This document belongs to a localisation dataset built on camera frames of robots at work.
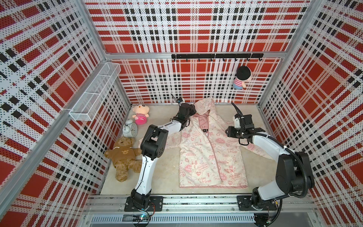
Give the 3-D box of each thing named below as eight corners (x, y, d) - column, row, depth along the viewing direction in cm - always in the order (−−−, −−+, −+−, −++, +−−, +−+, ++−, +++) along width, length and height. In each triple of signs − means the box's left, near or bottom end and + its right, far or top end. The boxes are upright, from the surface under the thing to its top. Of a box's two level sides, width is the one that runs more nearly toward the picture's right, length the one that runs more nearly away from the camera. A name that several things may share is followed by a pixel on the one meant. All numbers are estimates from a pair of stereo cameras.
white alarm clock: (128, 142, 102) (120, 132, 91) (132, 130, 109) (125, 119, 98) (135, 142, 102) (128, 132, 91) (139, 130, 109) (133, 119, 98)
